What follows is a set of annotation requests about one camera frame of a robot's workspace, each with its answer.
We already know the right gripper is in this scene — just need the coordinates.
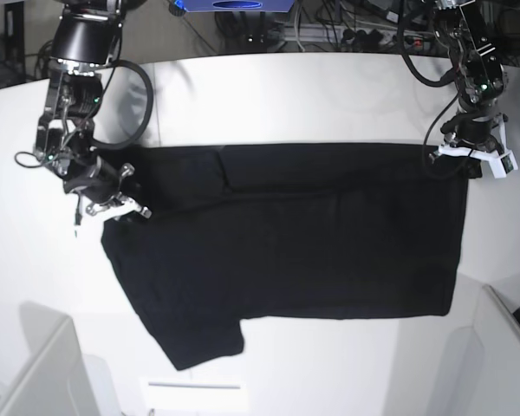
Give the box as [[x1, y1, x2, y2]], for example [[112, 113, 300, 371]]
[[63, 156, 152, 225]]

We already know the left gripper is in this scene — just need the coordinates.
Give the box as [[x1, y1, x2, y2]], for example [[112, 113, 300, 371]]
[[428, 113, 510, 178]]

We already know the black T-shirt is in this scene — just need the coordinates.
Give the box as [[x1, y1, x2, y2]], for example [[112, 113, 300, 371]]
[[101, 144, 469, 370]]

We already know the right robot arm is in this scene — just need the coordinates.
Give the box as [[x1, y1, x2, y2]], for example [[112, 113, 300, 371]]
[[30, 1, 154, 225]]

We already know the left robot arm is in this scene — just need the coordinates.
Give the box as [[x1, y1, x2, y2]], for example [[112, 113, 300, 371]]
[[396, 1, 518, 180]]

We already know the white power strip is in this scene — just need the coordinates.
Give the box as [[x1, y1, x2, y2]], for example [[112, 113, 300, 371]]
[[281, 23, 437, 48]]

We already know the blue box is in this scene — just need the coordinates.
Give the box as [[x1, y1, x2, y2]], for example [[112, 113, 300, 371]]
[[175, 0, 295, 13]]

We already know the white partition panel left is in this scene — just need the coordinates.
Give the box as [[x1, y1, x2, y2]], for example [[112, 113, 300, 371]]
[[0, 314, 122, 415]]

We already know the white partition panel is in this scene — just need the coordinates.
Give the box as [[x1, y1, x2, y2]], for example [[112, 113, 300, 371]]
[[0, 314, 122, 415], [427, 286, 520, 415]]

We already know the white partition panel right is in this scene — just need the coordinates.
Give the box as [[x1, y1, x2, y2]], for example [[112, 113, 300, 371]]
[[427, 286, 520, 415]]

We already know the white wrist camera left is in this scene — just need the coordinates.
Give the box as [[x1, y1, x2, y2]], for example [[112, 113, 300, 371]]
[[489, 151, 518, 179]]

